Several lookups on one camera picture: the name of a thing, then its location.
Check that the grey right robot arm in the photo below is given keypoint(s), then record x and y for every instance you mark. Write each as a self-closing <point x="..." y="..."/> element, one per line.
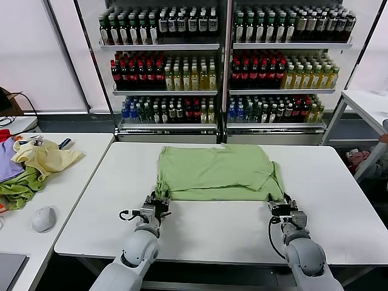
<point x="306" y="260"/>

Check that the orange object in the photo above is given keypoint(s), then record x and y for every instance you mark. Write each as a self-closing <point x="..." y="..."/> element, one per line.
<point x="2" y="208"/>

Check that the small white cap dark bottle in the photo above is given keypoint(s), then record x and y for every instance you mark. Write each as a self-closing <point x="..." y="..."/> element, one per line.
<point x="180" y="115"/>
<point x="156" y="115"/>
<point x="172" y="115"/>
<point x="273" y="114"/>
<point x="265" y="114"/>
<point x="164" y="115"/>
<point x="282" y="114"/>
<point x="290" y="114"/>

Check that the grey laptop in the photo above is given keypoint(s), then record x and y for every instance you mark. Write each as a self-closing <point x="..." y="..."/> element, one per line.
<point x="10" y="269"/>

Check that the black metal frame post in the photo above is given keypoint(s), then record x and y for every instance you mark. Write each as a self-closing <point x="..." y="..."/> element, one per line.
<point x="363" y="45"/>
<point x="90" y="51"/>

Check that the green cap tea bottle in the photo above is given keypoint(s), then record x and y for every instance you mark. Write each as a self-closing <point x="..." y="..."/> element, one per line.
<point x="124" y="31"/>
<point x="133" y="31"/>
<point x="240" y="30"/>
<point x="143" y="31"/>
<point x="281" y="30"/>
<point x="270" y="30"/>
<point x="291" y="30"/>
<point x="260" y="30"/>
<point x="250" y="30"/>
<point x="153" y="31"/>
<point x="104" y="31"/>
<point x="114" y="31"/>

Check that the small red cap cola bottle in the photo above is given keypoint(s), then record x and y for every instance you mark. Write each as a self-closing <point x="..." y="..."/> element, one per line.
<point x="298" y="114"/>
<point x="197" y="115"/>
<point x="305" y="114"/>
<point x="189" y="115"/>

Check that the pale yellow garment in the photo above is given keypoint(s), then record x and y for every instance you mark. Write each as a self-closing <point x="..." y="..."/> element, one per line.
<point x="51" y="159"/>

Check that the white metal frame table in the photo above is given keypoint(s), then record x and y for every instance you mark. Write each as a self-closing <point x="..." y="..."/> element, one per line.
<point x="363" y="101"/>

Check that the pink clothes pile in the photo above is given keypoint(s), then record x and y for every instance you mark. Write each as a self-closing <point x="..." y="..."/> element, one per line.
<point x="357" y="157"/>

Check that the purple garment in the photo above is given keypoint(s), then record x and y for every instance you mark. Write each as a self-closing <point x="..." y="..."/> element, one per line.
<point x="7" y="163"/>

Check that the beige label drink bottle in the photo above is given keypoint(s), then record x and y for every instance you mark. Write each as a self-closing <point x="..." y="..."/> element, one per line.
<point x="311" y="25"/>
<point x="301" y="25"/>

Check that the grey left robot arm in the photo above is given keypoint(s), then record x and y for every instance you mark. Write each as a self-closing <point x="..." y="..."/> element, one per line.
<point x="136" y="248"/>

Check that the cardboard box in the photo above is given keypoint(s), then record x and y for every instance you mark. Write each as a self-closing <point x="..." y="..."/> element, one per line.
<point x="13" y="104"/>

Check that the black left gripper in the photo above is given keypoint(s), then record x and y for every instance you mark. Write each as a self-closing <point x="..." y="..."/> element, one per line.
<point x="160" y="210"/>

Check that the small blue water bottle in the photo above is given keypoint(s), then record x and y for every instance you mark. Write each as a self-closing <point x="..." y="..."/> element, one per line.
<point x="125" y="114"/>
<point x="232" y="114"/>
<point x="133" y="114"/>
<point x="241" y="114"/>

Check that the green t-shirt with red print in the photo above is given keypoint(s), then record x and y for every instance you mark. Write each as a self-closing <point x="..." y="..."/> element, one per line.
<point x="212" y="169"/>

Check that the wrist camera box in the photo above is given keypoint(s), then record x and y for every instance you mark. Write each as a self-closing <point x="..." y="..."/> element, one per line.
<point x="300" y="219"/>
<point x="147" y="212"/>

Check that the blue white striped object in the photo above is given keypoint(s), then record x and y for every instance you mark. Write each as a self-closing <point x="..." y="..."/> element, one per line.
<point x="66" y="143"/>

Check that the person in dark clothes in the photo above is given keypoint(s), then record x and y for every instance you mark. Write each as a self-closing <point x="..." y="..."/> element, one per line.
<point x="385" y="124"/>

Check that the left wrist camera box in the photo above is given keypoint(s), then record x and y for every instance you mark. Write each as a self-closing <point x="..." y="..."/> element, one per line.
<point x="147" y="212"/>

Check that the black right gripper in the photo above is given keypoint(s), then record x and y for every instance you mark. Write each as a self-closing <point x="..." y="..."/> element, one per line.
<point x="285" y="210"/>

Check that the metal drinks shelf unit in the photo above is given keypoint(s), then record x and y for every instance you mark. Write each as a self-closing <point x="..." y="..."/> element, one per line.
<point x="291" y="46"/>
<point x="160" y="47"/>

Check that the white computer mouse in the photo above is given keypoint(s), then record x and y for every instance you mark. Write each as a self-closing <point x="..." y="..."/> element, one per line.
<point x="44" y="219"/>

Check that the red garment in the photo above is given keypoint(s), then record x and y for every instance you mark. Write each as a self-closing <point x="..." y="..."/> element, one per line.
<point x="3" y="135"/>

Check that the green cap yellow juice bottle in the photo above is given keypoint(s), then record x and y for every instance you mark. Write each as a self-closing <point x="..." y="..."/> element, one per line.
<point x="289" y="79"/>
<point x="178" y="80"/>
<point x="334" y="79"/>
<point x="298" y="79"/>
<point x="205" y="80"/>
<point x="213" y="80"/>
<point x="169" y="80"/>
<point x="316" y="79"/>
<point x="307" y="79"/>
<point x="196" y="80"/>
<point x="325" y="79"/>
<point x="187" y="80"/>

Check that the small green drink bottle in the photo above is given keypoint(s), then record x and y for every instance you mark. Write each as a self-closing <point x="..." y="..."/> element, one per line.
<point x="249" y="114"/>
<point x="257" y="114"/>
<point x="147" y="114"/>
<point x="140" y="114"/>

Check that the olive green garment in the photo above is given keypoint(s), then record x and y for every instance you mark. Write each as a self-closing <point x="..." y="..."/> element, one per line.
<point x="18" y="189"/>

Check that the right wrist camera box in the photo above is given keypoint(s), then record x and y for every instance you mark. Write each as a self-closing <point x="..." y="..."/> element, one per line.
<point x="300" y="219"/>

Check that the white cap dark drink bottle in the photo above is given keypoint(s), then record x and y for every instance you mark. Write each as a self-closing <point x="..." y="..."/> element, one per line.
<point x="203" y="25"/>
<point x="332" y="25"/>
<point x="342" y="25"/>
<point x="173" y="25"/>
<point x="193" y="25"/>
<point x="322" y="25"/>
<point x="351" y="25"/>
<point x="182" y="25"/>
<point x="213" y="25"/>
<point x="163" y="25"/>

